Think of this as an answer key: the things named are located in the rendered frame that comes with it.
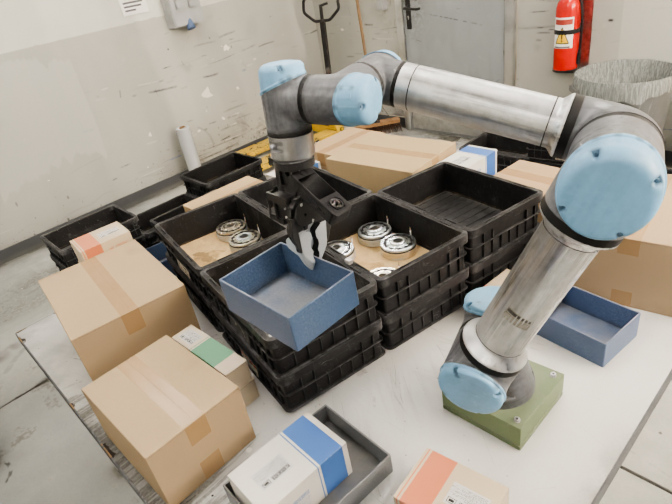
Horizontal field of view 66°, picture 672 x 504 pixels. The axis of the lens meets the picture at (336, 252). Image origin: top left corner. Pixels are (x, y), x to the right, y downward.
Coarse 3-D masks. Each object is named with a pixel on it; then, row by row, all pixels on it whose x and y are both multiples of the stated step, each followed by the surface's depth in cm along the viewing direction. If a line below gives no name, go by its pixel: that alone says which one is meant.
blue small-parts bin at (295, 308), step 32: (256, 256) 99; (288, 256) 102; (224, 288) 94; (256, 288) 101; (288, 288) 100; (320, 288) 98; (352, 288) 90; (256, 320) 91; (288, 320) 81; (320, 320) 86
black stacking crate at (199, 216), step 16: (208, 208) 176; (224, 208) 179; (240, 208) 180; (176, 224) 171; (192, 224) 175; (208, 224) 178; (256, 224) 172; (272, 224) 160; (176, 240) 173; (192, 240) 177; (176, 256) 160; (192, 272) 150; (208, 288) 144
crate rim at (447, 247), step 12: (396, 204) 154; (420, 216) 146; (432, 216) 144; (456, 228) 137; (456, 240) 132; (336, 252) 137; (432, 252) 128; (444, 252) 130; (408, 264) 126; (420, 264) 127; (372, 276) 124; (384, 276) 123; (396, 276) 124
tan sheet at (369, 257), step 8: (392, 232) 160; (360, 248) 155; (368, 248) 154; (376, 248) 154; (424, 248) 150; (360, 256) 151; (368, 256) 151; (376, 256) 150; (416, 256) 147; (360, 264) 148; (368, 264) 147; (376, 264) 146; (384, 264) 146; (392, 264) 145; (400, 264) 144
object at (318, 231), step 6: (324, 222) 94; (312, 228) 94; (318, 228) 94; (324, 228) 95; (312, 234) 94; (318, 234) 94; (324, 234) 95; (312, 240) 97; (318, 240) 95; (324, 240) 96; (312, 246) 98; (318, 246) 95; (324, 246) 96; (318, 252) 96
